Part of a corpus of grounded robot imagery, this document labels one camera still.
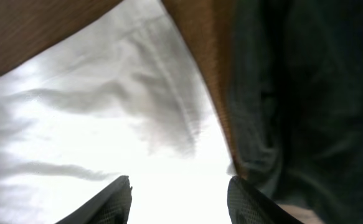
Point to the dark navy garment pile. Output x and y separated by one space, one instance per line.
296 103

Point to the white t-shirt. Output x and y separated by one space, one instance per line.
121 97

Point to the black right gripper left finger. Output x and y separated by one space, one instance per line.
110 206

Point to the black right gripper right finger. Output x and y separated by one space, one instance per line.
247 205

